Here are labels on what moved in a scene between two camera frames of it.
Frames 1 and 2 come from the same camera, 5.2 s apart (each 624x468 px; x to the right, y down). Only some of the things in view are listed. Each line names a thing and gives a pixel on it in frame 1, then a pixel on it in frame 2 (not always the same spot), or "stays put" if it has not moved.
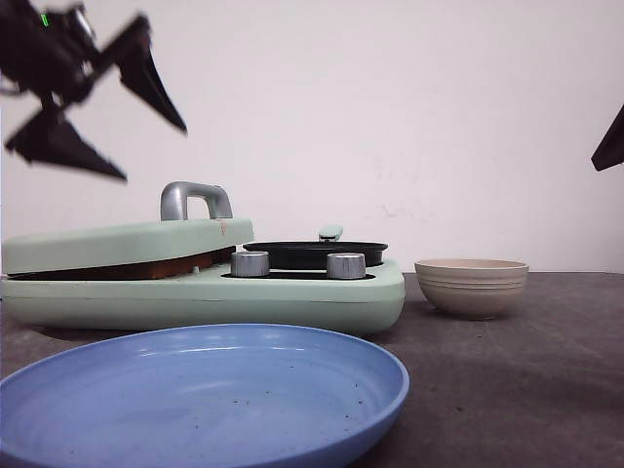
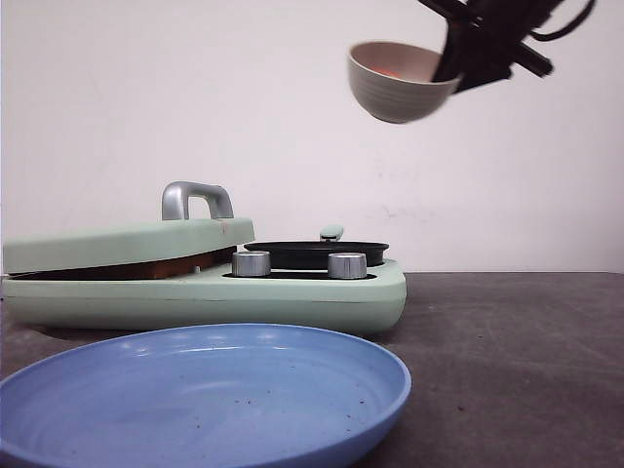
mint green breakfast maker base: x=298 y=297 stays put
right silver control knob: x=346 y=265 stays put
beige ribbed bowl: x=473 y=288 to x=393 y=80
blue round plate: x=199 y=396 stays put
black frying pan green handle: x=313 y=253 stays put
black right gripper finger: x=610 y=150 to x=453 y=55
